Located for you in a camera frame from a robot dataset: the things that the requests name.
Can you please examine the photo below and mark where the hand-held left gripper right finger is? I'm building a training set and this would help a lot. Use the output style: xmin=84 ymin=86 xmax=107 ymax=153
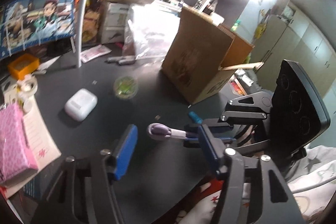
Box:
xmin=197 ymin=124 xmax=300 ymax=224

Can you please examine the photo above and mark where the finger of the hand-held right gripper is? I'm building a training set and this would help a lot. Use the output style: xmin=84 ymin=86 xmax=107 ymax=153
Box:
xmin=184 ymin=91 xmax=274 ymax=133
xmin=183 ymin=134 xmax=271 ymax=157

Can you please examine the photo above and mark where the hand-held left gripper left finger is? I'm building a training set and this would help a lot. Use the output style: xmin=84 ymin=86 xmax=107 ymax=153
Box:
xmin=30 ymin=124 xmax=138 ymax=224

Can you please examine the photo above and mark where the purple charging cable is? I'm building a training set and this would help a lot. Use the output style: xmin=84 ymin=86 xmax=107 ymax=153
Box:
xmin=147 ymin=123 xmax=200 ymax=141

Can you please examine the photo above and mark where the brown cardboard box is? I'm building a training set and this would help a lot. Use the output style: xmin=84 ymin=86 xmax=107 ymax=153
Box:
xmin=161 ymin=7 xmax=264 ymax=105

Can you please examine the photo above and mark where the small blue clip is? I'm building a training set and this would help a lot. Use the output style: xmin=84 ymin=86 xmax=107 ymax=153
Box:
xmin=188 ymin=111 xmax=202 ymax=123

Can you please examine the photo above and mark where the small green round container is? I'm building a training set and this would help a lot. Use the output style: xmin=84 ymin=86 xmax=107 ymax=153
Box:
xmin=113 ymin=76 xmax=139 ymax=98

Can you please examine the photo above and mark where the white earbuds case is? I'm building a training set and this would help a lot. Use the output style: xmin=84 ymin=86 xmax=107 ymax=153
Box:
xmin=64 ymin=88 xmax=98 ymax=122

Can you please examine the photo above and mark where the white star printed bedding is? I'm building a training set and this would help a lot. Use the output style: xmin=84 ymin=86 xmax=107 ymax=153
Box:
xmin=181 ymin=145 xmax=336 ymax=224

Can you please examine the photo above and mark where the pale green wardrobe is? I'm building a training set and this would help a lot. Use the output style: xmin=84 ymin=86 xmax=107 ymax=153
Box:
xmin=247 ymin=0 xmax=336 ymax=98

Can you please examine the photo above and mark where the yellow hanging toy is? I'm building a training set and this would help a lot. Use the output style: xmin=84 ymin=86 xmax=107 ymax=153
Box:
xmin=256 ymin=7 xmax=271 ymax=39

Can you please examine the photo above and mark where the white lined notepaper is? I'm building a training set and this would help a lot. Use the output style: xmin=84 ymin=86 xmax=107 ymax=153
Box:
xmin=5 ymin=94 xmax=62 ymax=198

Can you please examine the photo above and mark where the red and white packet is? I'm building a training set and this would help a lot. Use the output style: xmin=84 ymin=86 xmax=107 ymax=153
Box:
xmin=80 ymin=46 xmax=111 ymax=63

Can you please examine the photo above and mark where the pink patterned box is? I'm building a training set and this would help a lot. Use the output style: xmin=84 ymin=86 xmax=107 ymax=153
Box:
xmin=0 ymin=103 xmax=39 ymax=184

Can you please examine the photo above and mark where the clear plastic zip bag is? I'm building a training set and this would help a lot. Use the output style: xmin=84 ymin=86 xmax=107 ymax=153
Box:
xmin=123 ymin=4 xmax=181 ymax=60

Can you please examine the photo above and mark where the clear tape roll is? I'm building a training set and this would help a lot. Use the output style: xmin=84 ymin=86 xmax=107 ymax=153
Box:
xmin=17 ymin=74 xmax=38 ymax=94

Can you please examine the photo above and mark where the white mini drawer unit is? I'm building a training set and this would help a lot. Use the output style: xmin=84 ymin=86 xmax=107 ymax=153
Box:
xmin=101 ymin=1 xmax=129 ymax=43

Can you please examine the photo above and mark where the orange square box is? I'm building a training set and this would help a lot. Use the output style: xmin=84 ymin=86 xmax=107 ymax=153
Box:
xmin=7 ymin=53 xmax=40 ymax=80

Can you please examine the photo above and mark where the orange anime card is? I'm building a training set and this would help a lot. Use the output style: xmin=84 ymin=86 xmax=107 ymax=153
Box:
xmin=75 ymin=0 xmax=105 ymax=44

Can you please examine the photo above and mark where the blue anime print box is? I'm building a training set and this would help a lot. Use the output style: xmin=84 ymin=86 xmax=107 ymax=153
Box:
xmin=0 ymin=0 xmax=76 ymax=60

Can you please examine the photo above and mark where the white wire rack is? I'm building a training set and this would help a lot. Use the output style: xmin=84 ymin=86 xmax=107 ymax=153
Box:
xmin=0 ymin=0 xmax=103 ymax=68

